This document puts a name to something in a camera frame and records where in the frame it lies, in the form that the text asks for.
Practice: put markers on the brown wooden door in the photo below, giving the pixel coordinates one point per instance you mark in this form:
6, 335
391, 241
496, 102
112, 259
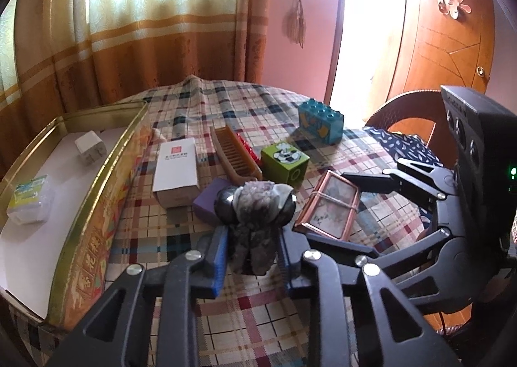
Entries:
440, 48

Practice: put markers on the gold tin box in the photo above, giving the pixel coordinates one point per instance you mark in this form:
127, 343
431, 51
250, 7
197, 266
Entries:
93, 262

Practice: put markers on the orange and cream curtain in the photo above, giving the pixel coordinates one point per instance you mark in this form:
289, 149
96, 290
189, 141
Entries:
161, 27

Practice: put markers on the white cardboard box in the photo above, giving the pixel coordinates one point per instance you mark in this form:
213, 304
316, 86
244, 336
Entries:
177, 169

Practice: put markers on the hanging tassel ornament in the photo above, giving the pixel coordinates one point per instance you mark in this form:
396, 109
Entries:
295, 23

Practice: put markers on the plaid tablecloth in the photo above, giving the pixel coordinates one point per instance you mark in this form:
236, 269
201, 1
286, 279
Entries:
242, 108

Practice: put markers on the green cube block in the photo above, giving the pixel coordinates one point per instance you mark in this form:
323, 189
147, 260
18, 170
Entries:
284, 165

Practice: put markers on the clear plastic floss container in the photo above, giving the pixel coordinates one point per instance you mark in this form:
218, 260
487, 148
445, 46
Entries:
30, 199

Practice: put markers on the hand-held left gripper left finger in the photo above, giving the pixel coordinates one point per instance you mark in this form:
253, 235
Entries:
220, 260

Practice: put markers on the blue building block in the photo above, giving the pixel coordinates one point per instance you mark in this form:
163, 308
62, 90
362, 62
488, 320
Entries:
321, 122

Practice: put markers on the blue patterned cloth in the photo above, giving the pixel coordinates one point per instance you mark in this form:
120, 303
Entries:
408, 147

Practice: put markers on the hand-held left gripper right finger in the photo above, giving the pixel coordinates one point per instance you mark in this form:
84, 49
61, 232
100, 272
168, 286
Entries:
285, 260

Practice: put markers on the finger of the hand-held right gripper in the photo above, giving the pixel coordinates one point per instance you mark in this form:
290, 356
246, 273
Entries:
387, 181
412, 248

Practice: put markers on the purple box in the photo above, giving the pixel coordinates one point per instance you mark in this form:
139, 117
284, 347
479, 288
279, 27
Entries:
206, 199

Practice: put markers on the white plug adapter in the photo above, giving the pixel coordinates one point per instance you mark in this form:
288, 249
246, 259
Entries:
89, 147

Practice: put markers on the pink framed mirror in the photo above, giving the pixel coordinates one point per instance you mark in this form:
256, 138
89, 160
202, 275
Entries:
327, 205

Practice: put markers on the brown wooden comb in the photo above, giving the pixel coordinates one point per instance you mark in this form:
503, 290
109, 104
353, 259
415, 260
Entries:
234, 153

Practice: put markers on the red building brick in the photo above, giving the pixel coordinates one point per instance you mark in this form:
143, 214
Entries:
249, 148

